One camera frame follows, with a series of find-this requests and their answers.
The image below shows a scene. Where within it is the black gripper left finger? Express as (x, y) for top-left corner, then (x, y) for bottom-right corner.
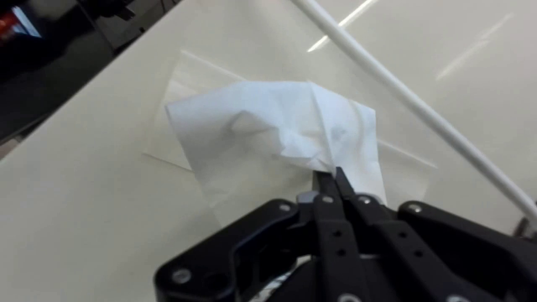
(155, 170), (366, 302)

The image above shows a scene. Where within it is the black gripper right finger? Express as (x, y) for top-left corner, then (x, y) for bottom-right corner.
(334, 167), (537, 302)

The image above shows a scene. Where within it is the white cable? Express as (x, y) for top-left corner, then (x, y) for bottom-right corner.
(291, 0), (537, 224)

